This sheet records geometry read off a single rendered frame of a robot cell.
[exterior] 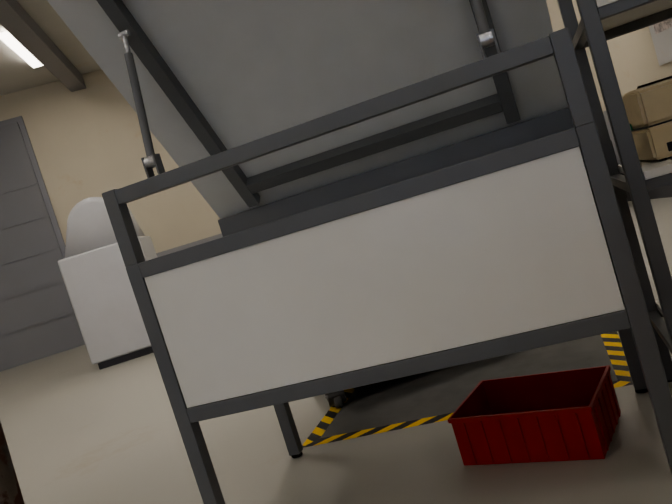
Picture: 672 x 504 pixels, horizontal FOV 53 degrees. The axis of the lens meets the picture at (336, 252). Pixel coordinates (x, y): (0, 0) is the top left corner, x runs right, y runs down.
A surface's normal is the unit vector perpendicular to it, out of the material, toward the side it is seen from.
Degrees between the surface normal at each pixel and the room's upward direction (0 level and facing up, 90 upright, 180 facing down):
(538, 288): 90
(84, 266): 90
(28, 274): 90
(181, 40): 131
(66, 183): 90
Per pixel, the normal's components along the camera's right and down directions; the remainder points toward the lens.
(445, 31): -0.01, 0.74
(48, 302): 0.16, 0.02
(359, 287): -0.28, 0.15
